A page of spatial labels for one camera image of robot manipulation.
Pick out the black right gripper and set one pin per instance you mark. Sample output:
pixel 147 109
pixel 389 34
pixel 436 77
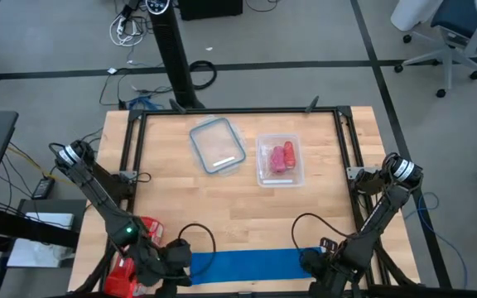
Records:
pixel 327 275

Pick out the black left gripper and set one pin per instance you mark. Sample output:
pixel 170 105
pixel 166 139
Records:
pixel 168 260

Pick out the blue elastic bandage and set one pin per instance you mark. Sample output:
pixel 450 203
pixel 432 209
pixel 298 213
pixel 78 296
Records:
pixel 247 265

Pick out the clear plastic container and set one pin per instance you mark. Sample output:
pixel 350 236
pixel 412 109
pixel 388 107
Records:
pixel 280 182

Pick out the clear lid with teal rim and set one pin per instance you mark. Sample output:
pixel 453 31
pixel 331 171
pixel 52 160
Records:
pixel 218 165

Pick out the pink bandage roll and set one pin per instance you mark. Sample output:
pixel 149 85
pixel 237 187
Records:
pixel 278 159

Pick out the red bandage roll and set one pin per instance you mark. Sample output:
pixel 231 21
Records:
pixel 289 154

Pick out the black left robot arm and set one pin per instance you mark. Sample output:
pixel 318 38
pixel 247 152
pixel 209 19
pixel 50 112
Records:
pixel 97 194

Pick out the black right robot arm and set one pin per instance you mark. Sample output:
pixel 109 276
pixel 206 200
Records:
pixel 387 198

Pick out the red snack package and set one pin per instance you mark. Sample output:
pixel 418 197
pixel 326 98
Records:
pixel 122 281

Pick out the black power adapter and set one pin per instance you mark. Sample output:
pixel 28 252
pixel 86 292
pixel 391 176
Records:
pixel 43 188

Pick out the black metal stand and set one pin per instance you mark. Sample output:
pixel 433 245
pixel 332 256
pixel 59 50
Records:
pixel 23 232

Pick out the black clamp lever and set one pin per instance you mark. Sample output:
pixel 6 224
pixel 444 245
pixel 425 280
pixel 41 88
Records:
pixel 312 104
pixel 177 106

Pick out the black tower fan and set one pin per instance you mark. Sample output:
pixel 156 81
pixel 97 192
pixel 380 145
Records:
pixel 174 54

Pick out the blue and white office chair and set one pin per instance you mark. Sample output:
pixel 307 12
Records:
pixel 449 54

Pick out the black box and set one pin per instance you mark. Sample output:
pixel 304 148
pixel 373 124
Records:
pixel 209 8

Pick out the black metal table frame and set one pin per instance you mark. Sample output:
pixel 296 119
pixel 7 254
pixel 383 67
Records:
pixel 238 110

